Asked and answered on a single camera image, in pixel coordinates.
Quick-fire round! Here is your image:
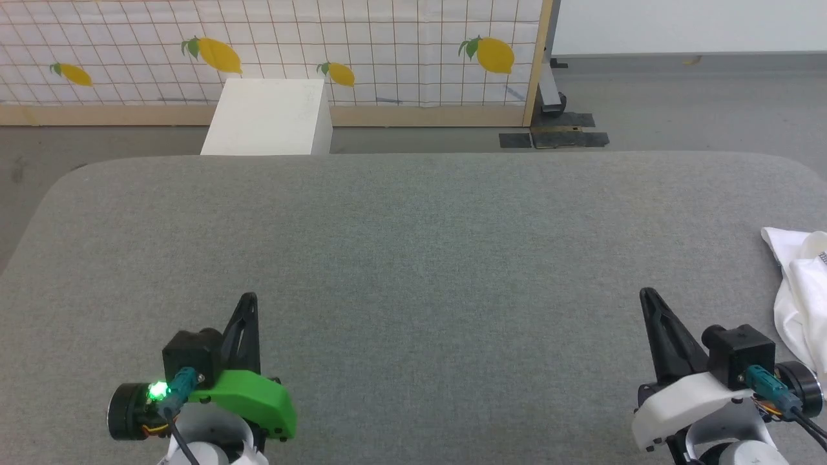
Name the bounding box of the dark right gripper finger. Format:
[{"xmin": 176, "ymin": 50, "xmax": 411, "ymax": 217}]
[
  {"xmin": 647, "ymin": 287, "xmax": 709, "ymax": 379},
  {"xmin": 639, "ymin": 287, "xmax": 674, "ymax": 384}
]

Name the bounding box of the white garment with grey stitching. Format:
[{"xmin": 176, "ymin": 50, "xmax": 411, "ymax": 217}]
[{"xmin": 761, "ymin": 227, "xmax": 827, "ymax": 375}]

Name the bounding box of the white box pedestal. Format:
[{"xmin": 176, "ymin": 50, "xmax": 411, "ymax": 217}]
[{"xmin": 200, "ymin": 79, "xmax": 333, "ymax": 156}]

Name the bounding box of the black right gripper round motor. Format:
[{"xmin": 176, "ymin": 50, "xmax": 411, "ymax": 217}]
[{"xmin": 775, "ymin": 360, "xmax": 824, "ymax": 417}]

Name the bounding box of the black left gripper round motor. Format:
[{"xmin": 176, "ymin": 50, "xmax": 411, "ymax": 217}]
[{"xmin": 108, "ymin": 382, "xmax": 156, "ymax": 441}]

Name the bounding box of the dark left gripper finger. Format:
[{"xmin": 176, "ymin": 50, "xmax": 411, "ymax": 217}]
[
  {"xmin": 242, "ymin": 292, "xmax": 262, "ymax": 377},
  {"xmin": 222, "ymin": 292, "xmax": 252, "ymax": 375}
]

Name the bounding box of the large black floor mat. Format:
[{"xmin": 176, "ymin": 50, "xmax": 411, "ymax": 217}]
[{"xmin": 530, "ymin": 112, "xmax": 610, "ymax": 150}]

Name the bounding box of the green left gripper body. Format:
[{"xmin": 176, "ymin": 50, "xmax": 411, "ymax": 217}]
[{"xmin": 183, "ymin": 369, "xmax": 298, "ymax": 442}]

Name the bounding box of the right arm cable teal plug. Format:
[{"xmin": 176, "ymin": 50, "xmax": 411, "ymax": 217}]
[{"xmin": 744, "ymin": 365, "xmax": 827, "ymax": 453}]

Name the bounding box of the grey metal stand leg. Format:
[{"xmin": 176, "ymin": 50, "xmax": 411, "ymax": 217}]
[{"xmin": 539, "ymin": 0, "xmax": 569, "ymax": 116}]

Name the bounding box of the grey fabric sofa surface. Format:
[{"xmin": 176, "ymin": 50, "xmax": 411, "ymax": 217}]
[{"xmin": 0, "ymin": 152, "xmax": 827, "ymax": 465}]

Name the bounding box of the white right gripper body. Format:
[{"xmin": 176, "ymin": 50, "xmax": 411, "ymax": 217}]
[{"xmin": 631, "ymin": 371, "xmax": 757, "ymax": 451}]

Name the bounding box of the black gripper round motor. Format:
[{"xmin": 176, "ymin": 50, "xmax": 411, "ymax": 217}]
[
  {"xmin": 108, "ymin": 382, "xmax": 156, "ymax": 441},
  {"xmin": 775, "ymin": 360, "xmax": 824, "ymax": 417}
]

